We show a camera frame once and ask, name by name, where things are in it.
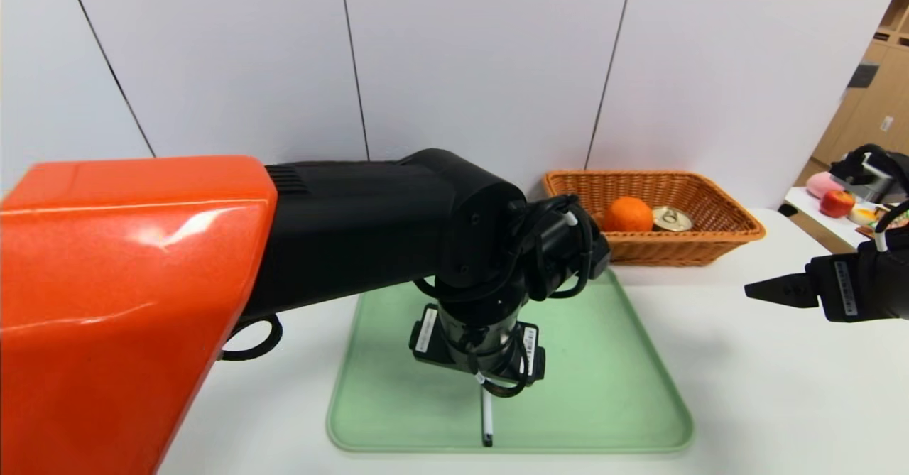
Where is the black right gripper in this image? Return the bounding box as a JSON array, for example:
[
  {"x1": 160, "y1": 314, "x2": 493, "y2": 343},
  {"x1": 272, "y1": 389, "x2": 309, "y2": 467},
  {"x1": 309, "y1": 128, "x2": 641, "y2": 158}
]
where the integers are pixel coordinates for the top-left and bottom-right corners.
[{"x1": 744, "y1": 241, "x2": 909, "y2": 323}]

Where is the tin can with green label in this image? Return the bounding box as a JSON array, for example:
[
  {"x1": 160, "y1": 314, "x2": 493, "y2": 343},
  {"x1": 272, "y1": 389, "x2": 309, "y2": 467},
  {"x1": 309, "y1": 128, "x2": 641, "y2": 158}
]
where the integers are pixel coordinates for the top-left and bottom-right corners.
[{"x1": 652, "y1": 206, "x2": 695, "y2": 233}]

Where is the orange fruit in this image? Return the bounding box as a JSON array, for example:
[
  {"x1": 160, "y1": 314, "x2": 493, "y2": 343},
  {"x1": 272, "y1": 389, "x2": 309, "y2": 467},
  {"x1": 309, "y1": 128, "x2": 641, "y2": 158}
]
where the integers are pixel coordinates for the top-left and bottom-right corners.
[{"x1": 604, "y1": 196, "x2": 655, "y2": 234}]

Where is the orange wicker basket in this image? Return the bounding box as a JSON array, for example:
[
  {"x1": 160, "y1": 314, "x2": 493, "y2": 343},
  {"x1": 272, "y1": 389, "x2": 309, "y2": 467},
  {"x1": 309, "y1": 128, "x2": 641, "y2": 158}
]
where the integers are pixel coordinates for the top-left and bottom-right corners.
[{"x1": 543, "y1": 170, "x2": 767, "y2": 268}]

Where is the white side table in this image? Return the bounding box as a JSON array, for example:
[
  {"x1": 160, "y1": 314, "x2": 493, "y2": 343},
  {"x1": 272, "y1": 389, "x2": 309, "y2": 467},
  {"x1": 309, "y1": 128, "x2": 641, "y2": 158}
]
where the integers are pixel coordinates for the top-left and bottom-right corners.
[{"x1": 783, "y1": 188, "x2": 885, "y2": 254}]

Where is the red apple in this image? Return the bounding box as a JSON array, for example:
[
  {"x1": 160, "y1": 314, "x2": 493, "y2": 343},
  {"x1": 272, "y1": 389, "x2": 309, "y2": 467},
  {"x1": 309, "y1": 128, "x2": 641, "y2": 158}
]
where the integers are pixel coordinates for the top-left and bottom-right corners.
[{"x1": 819, "y1": 190, "x2": 856, "y2": 219}]

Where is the colourful snack packet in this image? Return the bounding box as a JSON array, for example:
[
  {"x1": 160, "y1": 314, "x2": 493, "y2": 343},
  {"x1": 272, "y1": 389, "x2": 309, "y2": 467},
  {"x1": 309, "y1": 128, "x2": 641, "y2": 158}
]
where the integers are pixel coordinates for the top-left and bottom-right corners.
[{"x1": 855, "y1": 209, "x2": 909, "y2": 241}]

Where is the pink peach toy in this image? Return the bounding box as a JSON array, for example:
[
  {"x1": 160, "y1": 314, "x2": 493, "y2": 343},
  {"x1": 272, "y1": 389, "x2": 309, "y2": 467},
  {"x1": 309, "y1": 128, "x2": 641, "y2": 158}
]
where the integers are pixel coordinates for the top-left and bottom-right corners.
[{"x1": 805, "y1": 172, "x2": 847, "y2": 200}]

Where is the light green plastic tray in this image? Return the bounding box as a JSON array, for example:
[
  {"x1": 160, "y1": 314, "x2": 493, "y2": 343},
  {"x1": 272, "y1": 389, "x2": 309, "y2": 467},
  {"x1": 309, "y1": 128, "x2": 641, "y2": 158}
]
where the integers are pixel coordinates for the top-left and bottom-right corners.
[{"x1": 327, "y1": 268, "x2": 695, "y2": 454}]

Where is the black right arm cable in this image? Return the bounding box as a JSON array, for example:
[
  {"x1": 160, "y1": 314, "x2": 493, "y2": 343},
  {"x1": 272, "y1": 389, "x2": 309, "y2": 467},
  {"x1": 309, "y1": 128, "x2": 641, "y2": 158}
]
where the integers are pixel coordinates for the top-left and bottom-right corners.
[{"x1": 873, "y1": 202, "x2": 909, "y2": 253}]

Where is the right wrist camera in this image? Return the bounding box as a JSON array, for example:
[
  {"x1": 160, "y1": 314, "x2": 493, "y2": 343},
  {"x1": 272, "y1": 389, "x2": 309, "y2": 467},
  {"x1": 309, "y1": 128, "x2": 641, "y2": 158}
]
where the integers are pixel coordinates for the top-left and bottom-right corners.
[{"x1": 829, "y1": 143, "x2": 909, "y2": 204}]

